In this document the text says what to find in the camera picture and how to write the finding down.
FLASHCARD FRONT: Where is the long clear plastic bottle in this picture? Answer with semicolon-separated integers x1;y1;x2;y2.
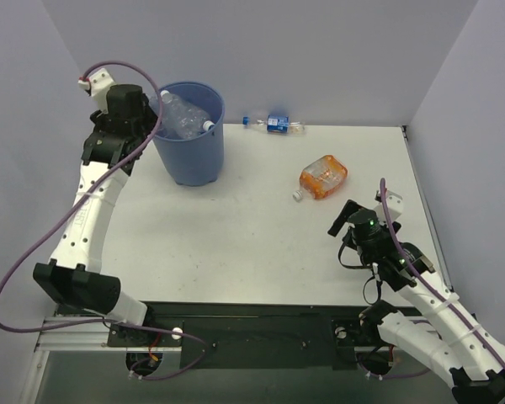
160;90;215;140

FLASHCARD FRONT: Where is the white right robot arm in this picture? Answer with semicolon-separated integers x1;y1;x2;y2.
328;199;505;403

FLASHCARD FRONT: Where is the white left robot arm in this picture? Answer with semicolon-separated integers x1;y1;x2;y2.
33;84;157;347

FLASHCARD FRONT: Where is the blue plastic bin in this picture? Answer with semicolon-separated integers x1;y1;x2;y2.
153;82;225;186

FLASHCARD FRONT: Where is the orange plastic bottle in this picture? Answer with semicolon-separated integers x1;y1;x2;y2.
292;155;348;202

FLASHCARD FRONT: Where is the blue cap labelled bottle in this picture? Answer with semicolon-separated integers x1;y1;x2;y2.
242;114;306;136

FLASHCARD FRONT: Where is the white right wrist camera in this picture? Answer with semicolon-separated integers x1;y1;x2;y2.
374;190;404;222

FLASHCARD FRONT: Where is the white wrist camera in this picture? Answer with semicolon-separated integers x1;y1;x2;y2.
77;67;116;114
374;190;404;222

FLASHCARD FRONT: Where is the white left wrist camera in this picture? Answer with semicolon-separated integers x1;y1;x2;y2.
77;67;116;114

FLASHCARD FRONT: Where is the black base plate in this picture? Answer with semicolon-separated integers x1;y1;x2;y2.
108;302;394;376

